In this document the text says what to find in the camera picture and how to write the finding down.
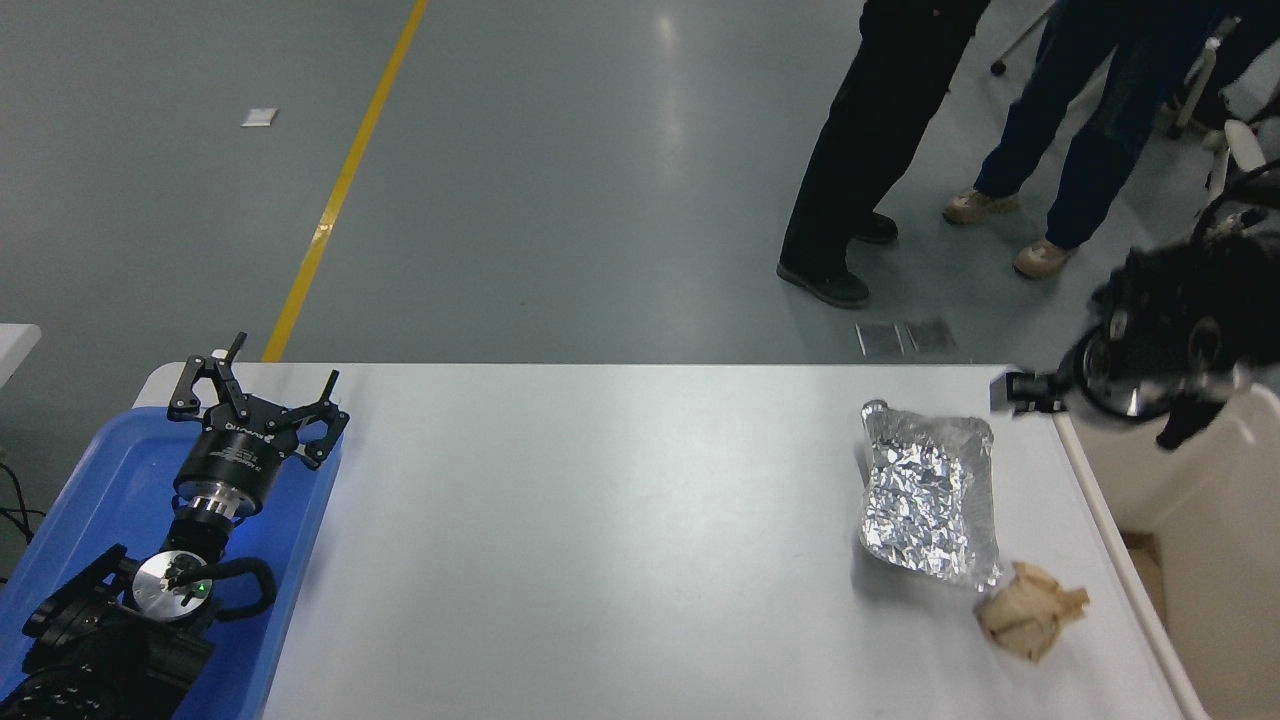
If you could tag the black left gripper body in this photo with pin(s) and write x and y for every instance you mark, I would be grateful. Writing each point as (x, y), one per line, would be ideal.
(235, 455)

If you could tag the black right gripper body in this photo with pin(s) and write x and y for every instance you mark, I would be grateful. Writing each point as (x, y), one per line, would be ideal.
(1078, 380)

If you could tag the foil plate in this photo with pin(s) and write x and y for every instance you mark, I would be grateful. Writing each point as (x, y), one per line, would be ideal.
(930, 490)

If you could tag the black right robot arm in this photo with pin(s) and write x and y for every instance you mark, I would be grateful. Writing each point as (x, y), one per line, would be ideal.
(1180, 320)

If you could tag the metal floor plate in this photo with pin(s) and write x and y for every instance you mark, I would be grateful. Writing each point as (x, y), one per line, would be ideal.
(931, 336)
(879, 339)

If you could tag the blue plastic tray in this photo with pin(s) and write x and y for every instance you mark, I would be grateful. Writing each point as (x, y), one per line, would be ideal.
(110, 470)

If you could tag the large pale bin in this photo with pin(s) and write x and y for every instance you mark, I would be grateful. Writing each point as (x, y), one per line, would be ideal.
(1200, 520)

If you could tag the crumpled tan paper ball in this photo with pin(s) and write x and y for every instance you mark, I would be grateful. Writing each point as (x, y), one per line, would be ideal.
(1030, 610)

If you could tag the white side table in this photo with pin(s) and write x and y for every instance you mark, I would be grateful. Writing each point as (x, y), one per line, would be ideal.
(15, 345)

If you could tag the small white floor marker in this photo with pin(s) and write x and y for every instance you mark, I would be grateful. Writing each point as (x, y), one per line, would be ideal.
(259, 118)

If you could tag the chair leg with caster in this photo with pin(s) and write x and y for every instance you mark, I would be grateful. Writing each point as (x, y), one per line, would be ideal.
(997, 67)

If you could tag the white chair frame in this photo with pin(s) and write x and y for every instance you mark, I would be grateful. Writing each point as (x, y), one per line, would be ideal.
(1195, 90)

